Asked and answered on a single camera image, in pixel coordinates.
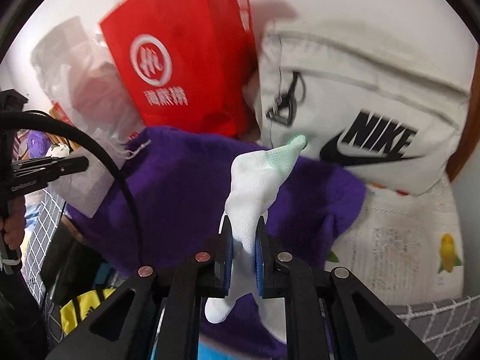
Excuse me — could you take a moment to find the white sock with green toe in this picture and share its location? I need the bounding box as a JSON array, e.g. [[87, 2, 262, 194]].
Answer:
[[205, 135, 307, 327]]

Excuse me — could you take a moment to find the yellow Adidas pouch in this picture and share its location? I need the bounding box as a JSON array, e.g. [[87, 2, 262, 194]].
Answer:
[[60, 288, 116, 335]]

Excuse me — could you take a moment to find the blue tissue pack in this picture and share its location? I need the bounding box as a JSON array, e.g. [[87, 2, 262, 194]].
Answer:
[[198, 341, 239, 360]]

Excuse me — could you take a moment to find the left hand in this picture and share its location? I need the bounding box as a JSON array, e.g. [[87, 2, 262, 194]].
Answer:
[[1, 196, 26, 250]]

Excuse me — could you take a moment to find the purple plush toy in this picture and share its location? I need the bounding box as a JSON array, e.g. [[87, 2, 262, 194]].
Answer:
[[28, 130, 52, 158]]

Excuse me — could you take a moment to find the purple fleece towel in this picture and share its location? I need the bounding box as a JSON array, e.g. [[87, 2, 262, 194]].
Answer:
[[69, 127, 366, 274]]

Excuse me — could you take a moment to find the white Miniso plastic bag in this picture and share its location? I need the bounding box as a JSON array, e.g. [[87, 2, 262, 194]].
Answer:
[[30, 15, 152, 219]]

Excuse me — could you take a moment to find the white Nike bag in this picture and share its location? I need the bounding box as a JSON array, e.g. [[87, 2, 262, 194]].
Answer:
[[256, 20, 470, 194]]

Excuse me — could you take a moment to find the red paper shopping bag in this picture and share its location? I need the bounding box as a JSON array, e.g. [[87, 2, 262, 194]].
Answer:
[[100, 0, 257, 137]]

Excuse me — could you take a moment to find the black cable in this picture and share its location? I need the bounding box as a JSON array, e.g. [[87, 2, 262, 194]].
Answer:
[[0, 110, 144, 267]]

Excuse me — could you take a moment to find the wooden door frame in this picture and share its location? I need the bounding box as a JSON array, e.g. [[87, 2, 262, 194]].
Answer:
[[447, 53, 480, 182]]

